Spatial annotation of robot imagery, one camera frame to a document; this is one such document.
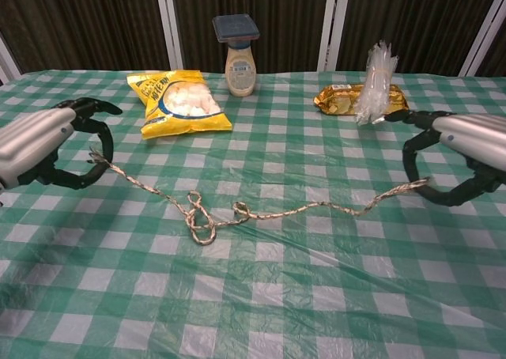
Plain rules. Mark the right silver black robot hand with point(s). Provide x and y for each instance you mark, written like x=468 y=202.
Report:
x=458 y=153

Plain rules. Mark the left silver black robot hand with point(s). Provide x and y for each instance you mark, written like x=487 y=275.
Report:
x=43 y=137

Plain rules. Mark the clear plastic straw bundle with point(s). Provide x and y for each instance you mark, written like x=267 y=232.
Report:
x=375 y=86

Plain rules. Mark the gold foil snack pack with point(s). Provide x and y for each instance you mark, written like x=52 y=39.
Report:
x=336 y=98

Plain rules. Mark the yellow snack bag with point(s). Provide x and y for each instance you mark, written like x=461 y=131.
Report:
x=178 y=102

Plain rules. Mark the mayonnaise bottle with blue cap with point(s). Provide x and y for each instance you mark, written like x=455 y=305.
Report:
x=239 y=56

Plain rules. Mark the green white checkered tablecloth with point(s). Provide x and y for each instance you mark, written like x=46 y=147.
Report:
x=253 y=256

